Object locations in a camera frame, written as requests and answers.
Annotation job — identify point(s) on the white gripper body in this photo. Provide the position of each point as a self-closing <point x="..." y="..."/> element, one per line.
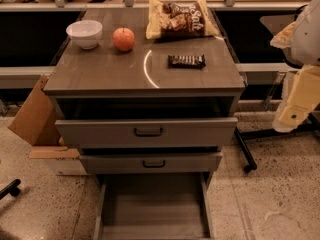
<point x="307" y="42"/>

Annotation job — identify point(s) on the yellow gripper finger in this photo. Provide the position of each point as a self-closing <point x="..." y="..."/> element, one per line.
<point x="284" y="38"/>
<point x="302" y="99"/>

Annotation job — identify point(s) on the dark chocolate rxbar wrapper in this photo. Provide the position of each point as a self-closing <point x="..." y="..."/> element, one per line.
<point x="186" y="61"/>

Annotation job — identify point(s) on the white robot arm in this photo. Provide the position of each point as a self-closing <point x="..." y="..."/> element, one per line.
<point x="302" y="38"/>

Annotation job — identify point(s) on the grey top drawer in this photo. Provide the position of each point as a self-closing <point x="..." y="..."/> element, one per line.
<point x="91" y="134"/>

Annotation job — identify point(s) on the grey drawer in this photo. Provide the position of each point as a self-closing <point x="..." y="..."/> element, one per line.
<point x="91" y="134"/>
<point x="162" y="206"/>
<point x="151" y="163"/>

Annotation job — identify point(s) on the grey middle drawer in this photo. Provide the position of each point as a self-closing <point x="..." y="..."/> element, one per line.
<point x="151" y="163"/>

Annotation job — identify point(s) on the grey drawer cabinet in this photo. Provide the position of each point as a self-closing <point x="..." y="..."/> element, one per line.
<point x="106" y="72"/>

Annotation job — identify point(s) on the grey bottom drawer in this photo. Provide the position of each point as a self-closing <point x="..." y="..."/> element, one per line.
<point x="162" y="206"/>

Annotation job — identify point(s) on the black folding table stand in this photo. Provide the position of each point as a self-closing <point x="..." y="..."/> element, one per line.
<point x="310" y="123"/>

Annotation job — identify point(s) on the yellow brown snack bag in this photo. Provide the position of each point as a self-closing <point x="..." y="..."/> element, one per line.
<point x="168" y="19"/>

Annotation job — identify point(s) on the red apple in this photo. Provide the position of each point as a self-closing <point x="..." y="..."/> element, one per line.
<point x="123" y="39"/>

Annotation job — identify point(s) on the white ceramic bowl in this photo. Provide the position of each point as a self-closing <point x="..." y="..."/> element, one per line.
<point x="85" y="33"/>

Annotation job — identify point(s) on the brown cardboard box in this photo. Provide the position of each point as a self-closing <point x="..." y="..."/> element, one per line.
<point x="35" y="124"/>

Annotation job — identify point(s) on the black chair caster leg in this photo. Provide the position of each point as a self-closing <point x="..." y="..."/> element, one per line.
<point x="11" y="189"/>

